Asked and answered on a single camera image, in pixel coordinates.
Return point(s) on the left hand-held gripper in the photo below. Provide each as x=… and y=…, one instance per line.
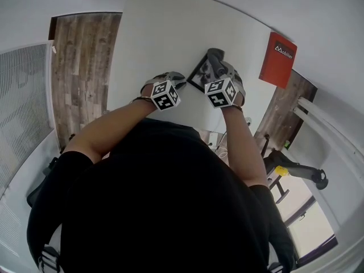
x=165, y=95

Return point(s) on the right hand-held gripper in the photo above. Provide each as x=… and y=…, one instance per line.
x=221, y=92

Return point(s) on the black framed picture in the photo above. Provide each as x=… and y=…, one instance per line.
x=199, y=75

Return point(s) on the person's left forearm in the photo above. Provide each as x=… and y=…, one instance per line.
x=108, y=127

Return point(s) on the person's right forearm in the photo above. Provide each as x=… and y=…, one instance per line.
x=241, y=146

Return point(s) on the person's left hand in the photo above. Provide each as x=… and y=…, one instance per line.
x=148, y=92

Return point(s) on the white table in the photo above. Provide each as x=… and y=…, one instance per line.
x=159, y=38

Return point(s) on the red book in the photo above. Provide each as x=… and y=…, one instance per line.
x=278, y=61

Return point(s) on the small green object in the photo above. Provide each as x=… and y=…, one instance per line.
x=287, y=145

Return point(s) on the yellow bottle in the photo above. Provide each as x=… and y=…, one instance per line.
x=282, y=171

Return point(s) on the white pipe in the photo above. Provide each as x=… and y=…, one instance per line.
x=327, y=132
x=332, y=121

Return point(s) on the black office chair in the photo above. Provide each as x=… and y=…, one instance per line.
x=295, y=168
x=42, y=181

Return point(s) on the person's black shirt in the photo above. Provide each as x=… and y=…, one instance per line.
x=159, y=203

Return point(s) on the dotted glass partition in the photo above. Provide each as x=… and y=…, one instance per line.
x=22, y=109

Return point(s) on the window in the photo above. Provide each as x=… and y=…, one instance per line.
x=310, y=223

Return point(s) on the black white striped shoe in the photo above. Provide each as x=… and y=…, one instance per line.
x=276, y=267
x=49, y=259

